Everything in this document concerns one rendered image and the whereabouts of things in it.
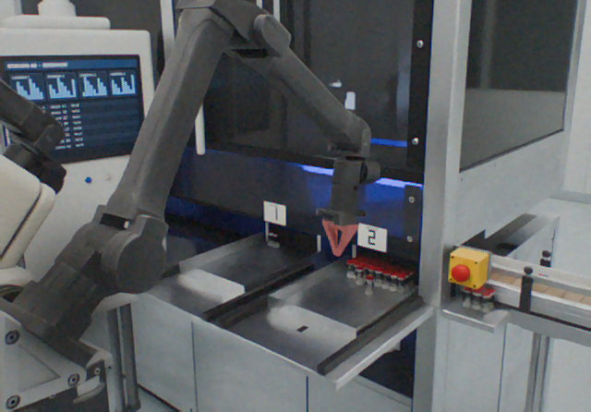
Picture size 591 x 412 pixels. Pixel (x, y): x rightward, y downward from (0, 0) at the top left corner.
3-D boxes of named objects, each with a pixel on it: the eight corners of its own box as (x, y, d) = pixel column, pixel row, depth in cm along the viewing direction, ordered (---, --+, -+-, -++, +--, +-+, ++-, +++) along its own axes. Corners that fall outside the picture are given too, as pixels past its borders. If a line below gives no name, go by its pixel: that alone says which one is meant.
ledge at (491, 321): (464, 296, 143) (465, 290, 142) (515, 311, 135) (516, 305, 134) (440, 317, 133) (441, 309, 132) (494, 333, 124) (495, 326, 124)
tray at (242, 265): (262, 241, 180) (262, 231, 179) (325, 260, 164) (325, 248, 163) (179, 272, 155) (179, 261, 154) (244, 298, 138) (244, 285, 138)
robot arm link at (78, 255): (44, 271, 67) (69, 281, 64) (99, 207, 71) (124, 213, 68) (91, 309, 73) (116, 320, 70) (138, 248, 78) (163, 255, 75)
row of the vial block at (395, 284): (349, 273, 152) (349, 259, 151) (406, 292, 141) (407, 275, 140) (344, 276, 151) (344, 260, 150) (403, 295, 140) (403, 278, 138)
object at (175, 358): (208, 284, 358) (200, 152, 335) (536, 416, 229) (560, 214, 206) (59, 348, 284) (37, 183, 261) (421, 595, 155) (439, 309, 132)
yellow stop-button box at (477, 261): (460, 272, 134) (462, 244, 132) (489, 280, 129) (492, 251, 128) (447, 282, 128) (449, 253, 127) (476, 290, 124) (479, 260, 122)
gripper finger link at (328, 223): (362, 256, 118) (367, 213, 117) (343, 260, 113) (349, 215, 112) (336, 248, 123) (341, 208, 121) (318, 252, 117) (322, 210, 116)
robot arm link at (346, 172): (330, 154, 113) (353, 157, 110) (346, 154, 119) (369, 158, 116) (326, 187, 114) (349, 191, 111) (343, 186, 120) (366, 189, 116)
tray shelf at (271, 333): (252, 243, 183) (252, 237, 183) (447, 302, 140) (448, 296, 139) (126, 291, 148) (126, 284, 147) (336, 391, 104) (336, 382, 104)
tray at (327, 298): (347, 266, 159) (347, 254, 158) (429, 290, 142) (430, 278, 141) (267, 308, 133) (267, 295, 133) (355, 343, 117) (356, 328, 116)
